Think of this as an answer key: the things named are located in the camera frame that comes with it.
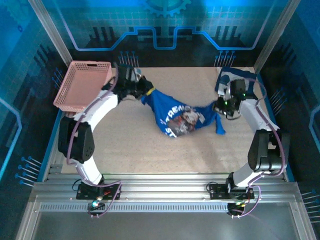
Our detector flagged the aluminium frame rail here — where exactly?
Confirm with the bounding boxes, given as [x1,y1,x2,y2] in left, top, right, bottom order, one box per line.
[29,171,302,213]

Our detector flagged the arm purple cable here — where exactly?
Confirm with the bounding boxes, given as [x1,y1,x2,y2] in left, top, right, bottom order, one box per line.
[65,62,123,219]
[226,78,287,218]

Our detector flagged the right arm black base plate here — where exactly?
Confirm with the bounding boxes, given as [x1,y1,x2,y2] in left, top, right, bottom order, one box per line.
[206,181,256,201]

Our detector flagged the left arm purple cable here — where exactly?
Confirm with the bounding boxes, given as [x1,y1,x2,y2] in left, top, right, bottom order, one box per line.
[65,62,123,219]

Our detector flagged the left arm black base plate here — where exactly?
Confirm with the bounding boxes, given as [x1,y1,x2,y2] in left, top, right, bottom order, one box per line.
[75,181,123,201]

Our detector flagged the controller board with led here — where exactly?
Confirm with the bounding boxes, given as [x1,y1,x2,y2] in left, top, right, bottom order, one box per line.
[226,201,248,214]
[87,199,106,211]

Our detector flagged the aluminium corner post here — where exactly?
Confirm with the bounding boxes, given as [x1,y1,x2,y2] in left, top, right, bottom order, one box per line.
[252,0,302,74]
[26,0,74,66]

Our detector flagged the blue printed t-shirt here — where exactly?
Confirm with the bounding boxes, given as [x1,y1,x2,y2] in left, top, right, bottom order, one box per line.
[140,88,227,139]

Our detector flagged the left controller board with LED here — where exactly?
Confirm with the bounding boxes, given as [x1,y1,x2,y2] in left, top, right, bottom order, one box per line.
[87,199,106,211]

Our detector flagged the folded navy cartoon t-shirt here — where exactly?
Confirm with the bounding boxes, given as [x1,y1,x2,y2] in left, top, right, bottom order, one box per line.
[214,65,259,101]

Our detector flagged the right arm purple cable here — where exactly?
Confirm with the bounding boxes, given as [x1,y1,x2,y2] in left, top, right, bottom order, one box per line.
[226,78,287,218]

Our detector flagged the pink plastic basket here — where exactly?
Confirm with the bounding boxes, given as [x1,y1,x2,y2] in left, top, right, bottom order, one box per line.
[52,60,113,113]

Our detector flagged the slotted grey cable duct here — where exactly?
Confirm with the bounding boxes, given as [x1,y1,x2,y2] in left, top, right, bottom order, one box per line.
[39,203,230,213]

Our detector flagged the right controller board with LED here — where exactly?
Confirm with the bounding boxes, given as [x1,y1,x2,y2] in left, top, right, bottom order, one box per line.
[226,201,248,214]

